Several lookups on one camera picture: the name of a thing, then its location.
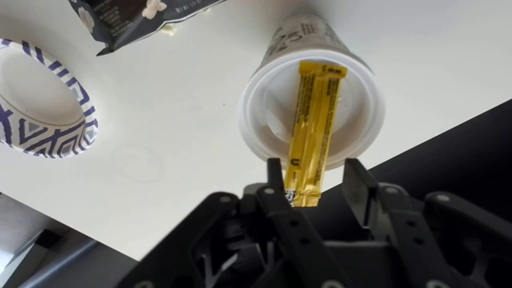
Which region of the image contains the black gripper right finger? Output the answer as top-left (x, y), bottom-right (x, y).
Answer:
top-left (342, 157), bottom-right (512, 288)

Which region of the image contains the white square table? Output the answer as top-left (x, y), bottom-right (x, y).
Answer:
top-left (0, 0), bottom-right (512, 263)

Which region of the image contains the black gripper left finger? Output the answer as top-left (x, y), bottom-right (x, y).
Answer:
top-left (118, 157), bottom-right (349, 288)

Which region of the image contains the blue patterned paper bowl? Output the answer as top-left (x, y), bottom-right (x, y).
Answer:
top-left (0, 37), bottom-right (101, 160)

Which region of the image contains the tall printed paper cup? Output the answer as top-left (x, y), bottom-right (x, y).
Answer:
top-left (254, 13), bottom-right (374, 74)

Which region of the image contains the yellow stick packet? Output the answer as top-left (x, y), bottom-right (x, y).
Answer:
top-left (283, 59), bottom-right (349, 208)

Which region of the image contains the black snack bag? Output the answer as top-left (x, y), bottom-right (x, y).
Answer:
top-left (67, 0), bottom-right (225, 58)

